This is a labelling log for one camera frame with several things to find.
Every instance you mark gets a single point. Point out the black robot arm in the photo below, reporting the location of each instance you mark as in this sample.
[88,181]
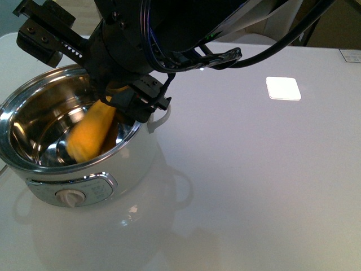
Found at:
[135,38]

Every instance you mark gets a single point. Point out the white electric cooking pot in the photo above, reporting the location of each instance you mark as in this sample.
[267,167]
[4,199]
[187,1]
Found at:
[35,122]

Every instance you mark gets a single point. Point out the yellow corn cob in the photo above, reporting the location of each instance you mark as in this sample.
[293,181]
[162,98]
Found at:
[96,133]

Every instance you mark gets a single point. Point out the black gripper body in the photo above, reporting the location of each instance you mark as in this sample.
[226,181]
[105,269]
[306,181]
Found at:
[109,57]

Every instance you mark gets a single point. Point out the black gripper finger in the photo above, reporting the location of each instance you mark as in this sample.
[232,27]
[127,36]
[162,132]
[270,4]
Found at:
[139,100]
[47,33]

